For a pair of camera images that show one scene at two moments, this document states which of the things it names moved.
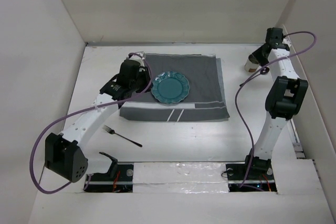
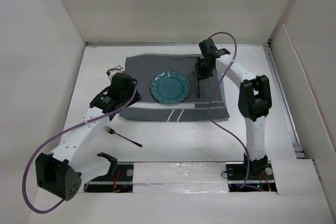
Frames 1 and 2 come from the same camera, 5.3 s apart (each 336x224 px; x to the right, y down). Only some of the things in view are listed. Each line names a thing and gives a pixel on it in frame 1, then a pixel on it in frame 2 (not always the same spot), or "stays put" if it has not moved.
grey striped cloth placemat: x=206 y=100 stays put
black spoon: x=264 y=71 -> x=198 y=94
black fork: x=112 y=131 stays put
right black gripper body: x=261 y=57 -> x=203 y=71
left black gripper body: x=142 y=83 -> x=127 y=96
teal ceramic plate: x=170 y=87 stays put
